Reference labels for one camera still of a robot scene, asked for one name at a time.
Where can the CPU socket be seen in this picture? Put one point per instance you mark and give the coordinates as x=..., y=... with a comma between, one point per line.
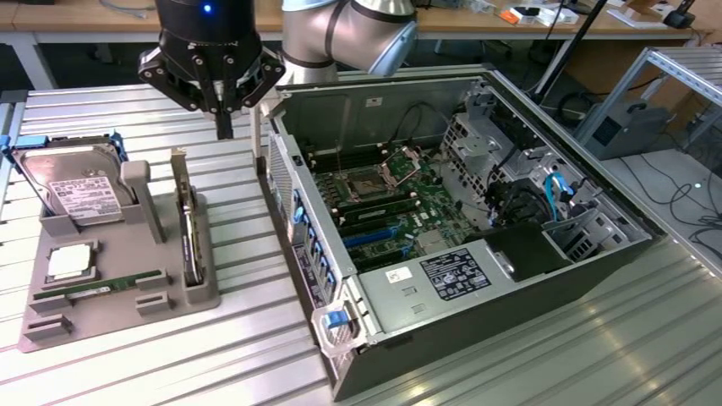
x=363, y=184

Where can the silver power supply unit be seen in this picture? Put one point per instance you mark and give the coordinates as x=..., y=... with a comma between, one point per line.
x=406, y=296

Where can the black RAM stick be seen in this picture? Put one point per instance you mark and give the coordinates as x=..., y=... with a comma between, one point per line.
x=378, y=215

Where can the graphics card with metal bracket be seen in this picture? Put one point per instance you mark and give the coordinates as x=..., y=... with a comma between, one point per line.
x=188, y=220

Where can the grey parts rack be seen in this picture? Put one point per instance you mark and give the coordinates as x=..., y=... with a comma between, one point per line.
x=124, y=262

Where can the metal socket cover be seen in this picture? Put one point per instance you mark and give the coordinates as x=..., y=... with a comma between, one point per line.
x=402, y=165

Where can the grey equipment box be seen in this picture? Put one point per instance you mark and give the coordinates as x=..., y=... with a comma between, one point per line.
x=626, y=131

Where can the silver CPU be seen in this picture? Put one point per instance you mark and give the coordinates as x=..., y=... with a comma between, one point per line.
x=68, y=262

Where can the open black PC case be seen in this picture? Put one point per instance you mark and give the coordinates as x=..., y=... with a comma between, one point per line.
x=507, y=321

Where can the black tripod pole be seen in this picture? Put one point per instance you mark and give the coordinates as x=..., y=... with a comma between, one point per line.
x=570, y=51

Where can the blue expansion slot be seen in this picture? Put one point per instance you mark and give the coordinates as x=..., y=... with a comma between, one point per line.
x=366, y=239

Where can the blue case latch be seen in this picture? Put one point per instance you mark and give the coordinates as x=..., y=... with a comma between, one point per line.
x=335, y=319

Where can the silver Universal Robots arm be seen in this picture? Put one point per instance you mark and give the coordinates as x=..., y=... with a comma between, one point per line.
x=315, y=29

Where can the wooden desk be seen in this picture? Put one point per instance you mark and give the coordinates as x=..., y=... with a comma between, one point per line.
x=56, y=17

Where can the aluminium profile frame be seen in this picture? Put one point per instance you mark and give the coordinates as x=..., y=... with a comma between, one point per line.
x=648, y=55

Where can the blue plastic disk caddy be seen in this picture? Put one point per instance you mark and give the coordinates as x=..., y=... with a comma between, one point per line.
x=31, y=141

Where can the orange and white box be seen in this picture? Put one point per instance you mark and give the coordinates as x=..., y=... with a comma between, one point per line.
x=510, y=16

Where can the green motherboard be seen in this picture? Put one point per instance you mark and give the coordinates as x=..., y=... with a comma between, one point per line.
x=428, y=211

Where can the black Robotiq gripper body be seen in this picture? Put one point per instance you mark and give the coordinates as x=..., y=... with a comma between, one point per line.
x=203, y=34

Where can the black desk device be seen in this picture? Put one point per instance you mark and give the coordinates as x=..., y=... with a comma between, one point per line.
x=678, y=18

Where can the green RAM stick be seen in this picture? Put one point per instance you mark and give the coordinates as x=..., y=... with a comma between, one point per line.
x=96, y=289

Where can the silver chipset heatsink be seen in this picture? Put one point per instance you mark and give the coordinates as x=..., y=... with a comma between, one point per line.
x=435, y=240

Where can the silver hard disk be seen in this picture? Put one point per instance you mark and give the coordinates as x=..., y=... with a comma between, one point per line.
x=79, y=186

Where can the silver disk bay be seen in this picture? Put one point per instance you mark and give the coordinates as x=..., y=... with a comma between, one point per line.
x=468, y=148

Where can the black plastic shroud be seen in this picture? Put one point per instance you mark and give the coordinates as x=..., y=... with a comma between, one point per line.
x=519, y=249

